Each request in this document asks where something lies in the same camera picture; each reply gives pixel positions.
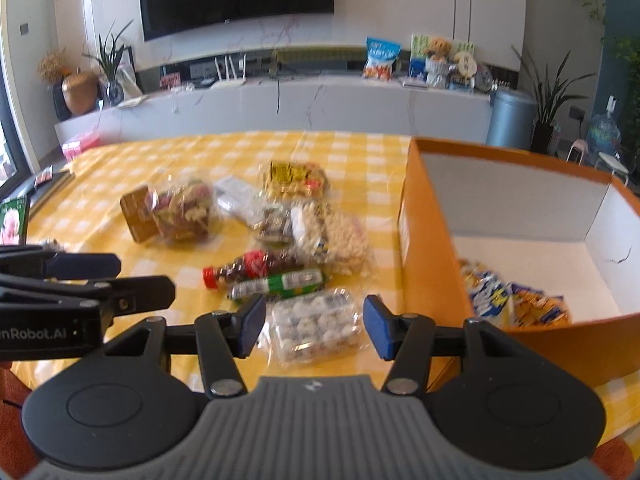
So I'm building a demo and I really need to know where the waffle snack packet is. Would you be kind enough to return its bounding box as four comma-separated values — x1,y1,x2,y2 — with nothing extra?
262,160,330,200

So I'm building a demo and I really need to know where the teddy bear in pot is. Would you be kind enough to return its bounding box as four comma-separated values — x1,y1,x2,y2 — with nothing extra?
425,37,451,89

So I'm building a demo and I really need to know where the white blue snack bag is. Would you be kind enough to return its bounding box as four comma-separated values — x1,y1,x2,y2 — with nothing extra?
458,259,513,328

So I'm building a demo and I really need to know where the blue snack bag on cabinet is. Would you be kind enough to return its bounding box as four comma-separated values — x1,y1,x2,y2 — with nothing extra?
362,37,401,81

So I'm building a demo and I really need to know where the white round stool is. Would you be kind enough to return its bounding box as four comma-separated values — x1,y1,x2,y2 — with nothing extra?
594,152,629,186

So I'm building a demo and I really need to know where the black notebook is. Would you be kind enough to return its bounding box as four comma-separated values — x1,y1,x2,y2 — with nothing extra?
18,169,75,214

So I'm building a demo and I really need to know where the grey metal trash bin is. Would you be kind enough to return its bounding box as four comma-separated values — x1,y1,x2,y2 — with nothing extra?
486,89,537,151

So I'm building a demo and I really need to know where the potted long leaf plant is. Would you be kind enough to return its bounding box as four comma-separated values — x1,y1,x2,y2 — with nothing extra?
511,46,596,155

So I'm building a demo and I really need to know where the pink tissue box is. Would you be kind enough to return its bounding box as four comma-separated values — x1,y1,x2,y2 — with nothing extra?
62,131,101,162

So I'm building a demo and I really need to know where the brown nuts clear packet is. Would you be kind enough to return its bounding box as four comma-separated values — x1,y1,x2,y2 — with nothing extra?
253,204,294,244

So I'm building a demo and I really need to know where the orange cardboard box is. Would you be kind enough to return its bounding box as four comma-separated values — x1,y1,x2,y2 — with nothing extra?
398,139,639,386

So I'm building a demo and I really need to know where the white marble tv cabinet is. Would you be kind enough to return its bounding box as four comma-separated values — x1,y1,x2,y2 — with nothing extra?
55,76,491,143

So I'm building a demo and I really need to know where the green candy tube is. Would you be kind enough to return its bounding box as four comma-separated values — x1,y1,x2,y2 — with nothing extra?
228,268,326,302

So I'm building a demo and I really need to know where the mixed veggie chips bag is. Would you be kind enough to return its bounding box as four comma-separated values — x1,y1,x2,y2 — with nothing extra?
119,177,220,244

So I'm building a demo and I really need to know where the pink small heater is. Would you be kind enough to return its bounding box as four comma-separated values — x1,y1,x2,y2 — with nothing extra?
566,139,588,165

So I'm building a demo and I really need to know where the white printed snack packet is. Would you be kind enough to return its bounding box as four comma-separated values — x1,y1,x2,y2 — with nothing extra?
214,176,263,229

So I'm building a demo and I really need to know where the white balls clear packet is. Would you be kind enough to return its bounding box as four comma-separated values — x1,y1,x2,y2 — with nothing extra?
257,288,366,366

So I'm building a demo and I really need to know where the green plant in vase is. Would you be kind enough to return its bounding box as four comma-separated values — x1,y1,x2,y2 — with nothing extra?
84,20,132,106

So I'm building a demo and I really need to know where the chocolate beans bottle red cap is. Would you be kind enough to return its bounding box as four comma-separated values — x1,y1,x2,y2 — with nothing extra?
202,249,305,289

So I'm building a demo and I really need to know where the bronze round vase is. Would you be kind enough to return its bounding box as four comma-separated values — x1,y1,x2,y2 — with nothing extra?
61,70,99,116

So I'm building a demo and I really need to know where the orange blue snack bag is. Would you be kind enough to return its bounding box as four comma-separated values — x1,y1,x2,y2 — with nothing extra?
509,282,570,327

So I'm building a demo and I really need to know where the white wifi router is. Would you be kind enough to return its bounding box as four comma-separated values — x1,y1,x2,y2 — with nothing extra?
212,54,247,88

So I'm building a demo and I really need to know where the blue water jug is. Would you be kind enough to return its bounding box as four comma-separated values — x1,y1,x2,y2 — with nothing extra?
586,96,622,165

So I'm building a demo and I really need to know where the white peanuts clear bag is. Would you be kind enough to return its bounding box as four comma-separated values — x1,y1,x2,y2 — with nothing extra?
290,200,372,275

